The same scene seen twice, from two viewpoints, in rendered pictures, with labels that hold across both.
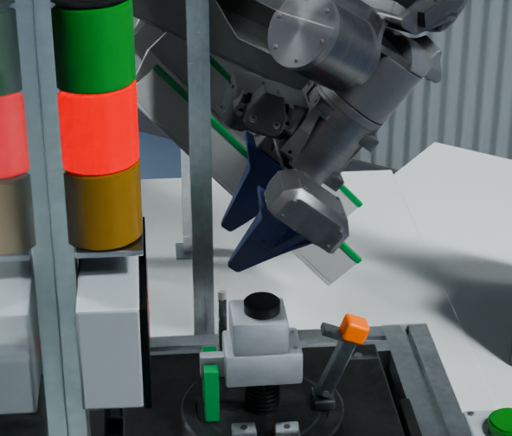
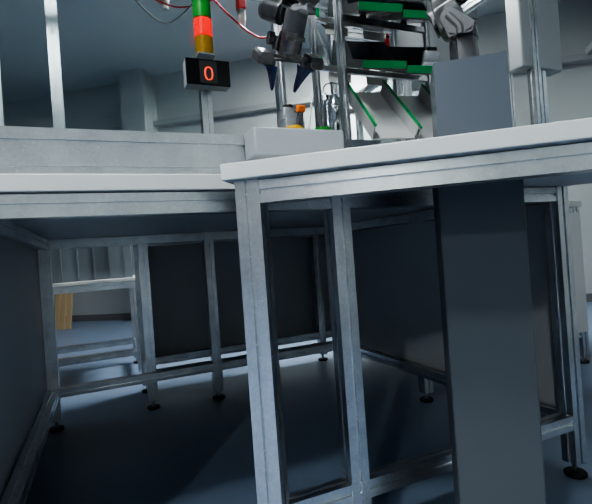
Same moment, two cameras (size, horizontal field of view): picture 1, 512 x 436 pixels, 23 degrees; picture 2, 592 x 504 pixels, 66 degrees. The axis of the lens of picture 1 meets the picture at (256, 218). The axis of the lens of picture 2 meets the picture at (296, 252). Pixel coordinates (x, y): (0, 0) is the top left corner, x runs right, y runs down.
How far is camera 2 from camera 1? 157 cm
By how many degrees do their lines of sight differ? 74
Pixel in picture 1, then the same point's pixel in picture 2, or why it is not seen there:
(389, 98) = (287, 20)
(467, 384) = not seen: hidden behind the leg
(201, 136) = (342, 92)
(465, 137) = not seen: outside the picture
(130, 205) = (199, 43)
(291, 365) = (284, 121)
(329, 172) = (282, 51)
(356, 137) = (284, 37)
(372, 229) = not seen: hidden behind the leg
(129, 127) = (199, 24)
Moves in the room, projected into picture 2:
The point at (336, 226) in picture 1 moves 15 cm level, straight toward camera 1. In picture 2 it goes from (257, 53) to (197, 51)
